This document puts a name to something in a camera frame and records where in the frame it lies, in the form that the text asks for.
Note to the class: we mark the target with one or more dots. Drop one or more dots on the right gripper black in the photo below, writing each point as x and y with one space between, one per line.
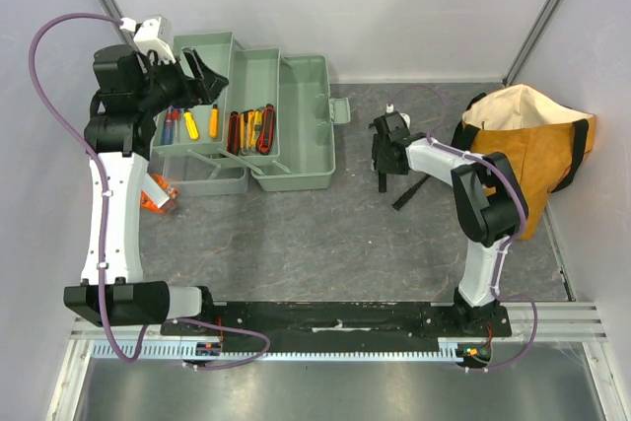
384 165

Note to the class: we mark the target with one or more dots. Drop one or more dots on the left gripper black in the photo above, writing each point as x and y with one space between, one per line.
193 93

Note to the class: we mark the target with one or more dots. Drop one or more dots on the hammer black handle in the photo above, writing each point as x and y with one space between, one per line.
378 154

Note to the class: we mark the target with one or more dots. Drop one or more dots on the yellow handle screwdriver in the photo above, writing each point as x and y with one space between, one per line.
190 125
214 122

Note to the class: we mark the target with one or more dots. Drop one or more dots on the red handle screwdriver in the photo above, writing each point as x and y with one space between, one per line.
175 115

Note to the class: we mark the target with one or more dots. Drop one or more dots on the black long tool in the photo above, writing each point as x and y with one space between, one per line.
406 196

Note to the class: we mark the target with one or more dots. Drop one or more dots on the yellow black utility knife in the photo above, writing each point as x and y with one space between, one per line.
245 117
254 127

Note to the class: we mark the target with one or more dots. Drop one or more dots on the green translucent tool box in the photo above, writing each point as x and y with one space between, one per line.
302 156

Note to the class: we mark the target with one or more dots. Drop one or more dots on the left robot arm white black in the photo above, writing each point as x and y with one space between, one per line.
134 88

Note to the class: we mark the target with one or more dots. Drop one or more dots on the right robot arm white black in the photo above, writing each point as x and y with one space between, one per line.
490 207

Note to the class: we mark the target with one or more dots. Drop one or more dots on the orange screw box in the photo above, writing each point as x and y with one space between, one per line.
169 188

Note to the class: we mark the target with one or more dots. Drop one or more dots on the clear plastic screw box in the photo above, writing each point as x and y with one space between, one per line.
155 198

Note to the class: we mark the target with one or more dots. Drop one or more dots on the mustard canvas tote bag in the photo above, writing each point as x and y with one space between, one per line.
545 142

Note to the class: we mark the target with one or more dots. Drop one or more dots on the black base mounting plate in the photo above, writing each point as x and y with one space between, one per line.
337 326

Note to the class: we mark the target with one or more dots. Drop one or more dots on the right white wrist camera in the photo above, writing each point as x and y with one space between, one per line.
390 109

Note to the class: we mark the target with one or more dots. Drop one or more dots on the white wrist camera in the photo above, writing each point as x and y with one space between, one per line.
152 34
390 109

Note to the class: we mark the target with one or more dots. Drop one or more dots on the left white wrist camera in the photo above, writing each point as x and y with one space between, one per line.
152 34

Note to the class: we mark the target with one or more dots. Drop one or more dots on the aluminium rail frame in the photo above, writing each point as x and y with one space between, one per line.
556 365

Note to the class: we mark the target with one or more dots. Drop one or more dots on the blue grey cable duct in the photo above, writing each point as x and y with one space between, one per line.
195 350

